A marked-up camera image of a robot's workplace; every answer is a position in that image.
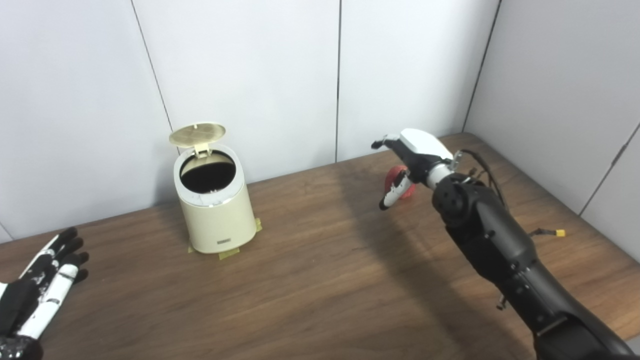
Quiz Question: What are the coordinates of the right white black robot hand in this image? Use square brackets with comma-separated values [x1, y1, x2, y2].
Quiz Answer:
[371, 128, 456, 211]

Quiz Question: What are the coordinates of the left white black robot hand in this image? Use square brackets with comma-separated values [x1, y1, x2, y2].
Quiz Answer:
[0, 227, 90, 360]

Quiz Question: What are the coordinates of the red apple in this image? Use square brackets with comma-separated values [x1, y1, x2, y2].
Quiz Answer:
[384, 166, 416, 200]

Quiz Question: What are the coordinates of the round cream bin lid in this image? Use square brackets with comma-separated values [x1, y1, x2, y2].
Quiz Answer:
[169, 122, 226, 159]

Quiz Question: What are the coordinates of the cream-colored bin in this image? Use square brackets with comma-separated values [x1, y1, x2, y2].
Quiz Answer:
[173, 144, 258, 254]

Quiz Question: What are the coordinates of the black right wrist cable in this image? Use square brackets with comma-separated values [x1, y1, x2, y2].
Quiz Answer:
[460, 148, 508, 211]

